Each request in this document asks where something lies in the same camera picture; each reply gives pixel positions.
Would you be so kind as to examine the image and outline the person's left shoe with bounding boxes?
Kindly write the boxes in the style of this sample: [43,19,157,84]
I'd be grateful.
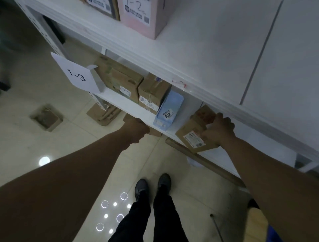
[134,178,150,200]

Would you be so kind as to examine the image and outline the pink package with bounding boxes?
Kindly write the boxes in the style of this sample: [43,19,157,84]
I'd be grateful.
[117,0,175,40]

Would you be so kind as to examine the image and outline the person's shoe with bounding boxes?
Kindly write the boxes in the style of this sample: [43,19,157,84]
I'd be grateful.
[158,173,172,192]
[134,178,150,200]

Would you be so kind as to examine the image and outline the person's right hand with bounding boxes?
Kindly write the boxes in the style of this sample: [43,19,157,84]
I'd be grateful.
[200,112,236,150]

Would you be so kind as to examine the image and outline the brown parcel white label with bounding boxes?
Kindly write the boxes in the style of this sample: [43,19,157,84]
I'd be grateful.
[138,73,172,115]

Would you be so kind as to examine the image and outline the small brown box marked 1-2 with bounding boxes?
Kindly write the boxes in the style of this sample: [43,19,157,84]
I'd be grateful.
[86,0,121,21]

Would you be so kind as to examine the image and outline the white paper shelf label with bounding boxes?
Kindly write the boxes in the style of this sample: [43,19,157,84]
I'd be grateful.
[51,52,103,93]

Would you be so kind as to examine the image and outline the torn brown cardboard sheet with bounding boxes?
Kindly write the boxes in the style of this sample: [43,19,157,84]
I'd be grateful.
[123,113,162,137]

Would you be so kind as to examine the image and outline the small wooden table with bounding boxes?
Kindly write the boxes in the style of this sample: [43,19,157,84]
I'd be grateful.
[210,207,269,242]

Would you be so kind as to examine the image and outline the bottom-shelf brown parcels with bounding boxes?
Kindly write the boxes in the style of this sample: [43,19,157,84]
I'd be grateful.
[175,104,221,153]

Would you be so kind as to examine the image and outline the person's left forearm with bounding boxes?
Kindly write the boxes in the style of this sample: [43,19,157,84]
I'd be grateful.
[0,132,135,242]

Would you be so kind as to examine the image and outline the white metal shelf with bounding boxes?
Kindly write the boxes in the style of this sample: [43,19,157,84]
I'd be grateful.
[15,0,319,185]

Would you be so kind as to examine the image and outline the flattened brown cardboard sheet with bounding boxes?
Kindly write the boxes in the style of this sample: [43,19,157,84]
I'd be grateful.
[165,138,246,187]

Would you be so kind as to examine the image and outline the light blue box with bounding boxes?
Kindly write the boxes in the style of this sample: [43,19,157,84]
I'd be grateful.
[152,89,185,129]

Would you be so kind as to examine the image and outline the person's left hand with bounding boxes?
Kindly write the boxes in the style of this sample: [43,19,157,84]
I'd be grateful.
[119,117,150,150]

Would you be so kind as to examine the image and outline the square floor drain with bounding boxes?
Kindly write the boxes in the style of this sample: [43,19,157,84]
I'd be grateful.
[30,104,64,132]

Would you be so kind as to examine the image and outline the green printed cardboard box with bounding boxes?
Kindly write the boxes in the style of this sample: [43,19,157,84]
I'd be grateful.
[94,55,144,104]

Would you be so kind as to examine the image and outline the person's right leg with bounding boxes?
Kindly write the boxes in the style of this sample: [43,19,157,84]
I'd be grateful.
[153,187,189,242]

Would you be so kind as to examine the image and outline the person's right forearm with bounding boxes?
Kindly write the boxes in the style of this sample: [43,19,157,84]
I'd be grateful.
[219,137,319,242]

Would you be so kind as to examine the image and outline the blue plastic crate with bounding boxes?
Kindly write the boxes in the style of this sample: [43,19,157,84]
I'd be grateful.
[266,224,283,242]

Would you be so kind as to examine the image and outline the person's right shoe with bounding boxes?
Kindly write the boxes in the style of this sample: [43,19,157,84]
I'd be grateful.
[158,173,172,192]

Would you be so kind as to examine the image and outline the person's leg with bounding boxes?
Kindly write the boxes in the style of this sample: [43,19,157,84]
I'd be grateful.
[153,187,189,242]
[108,192,151,242]

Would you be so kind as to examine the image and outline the person's left leg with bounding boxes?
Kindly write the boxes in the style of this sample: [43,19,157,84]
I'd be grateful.
[108,192,151,242]

